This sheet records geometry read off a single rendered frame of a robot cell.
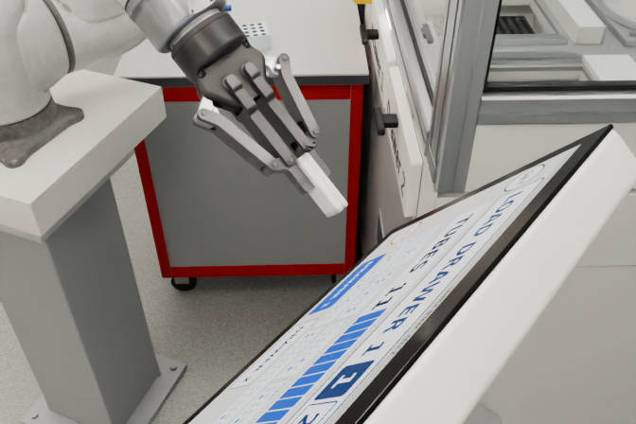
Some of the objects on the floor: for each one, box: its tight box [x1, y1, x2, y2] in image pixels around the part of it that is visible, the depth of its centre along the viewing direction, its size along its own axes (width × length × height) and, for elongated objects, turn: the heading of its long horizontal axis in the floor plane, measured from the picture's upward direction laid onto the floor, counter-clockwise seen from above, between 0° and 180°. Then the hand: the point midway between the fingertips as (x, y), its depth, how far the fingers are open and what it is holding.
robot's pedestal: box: [0, 149, 187, 424], centre depth 147 cm, size 30×30×76 cm
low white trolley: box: [114, 0, 369, 291], centre depth 196 cm, size 58×62×76 cm
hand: (318, 185), depth 69 cm, fingers closed
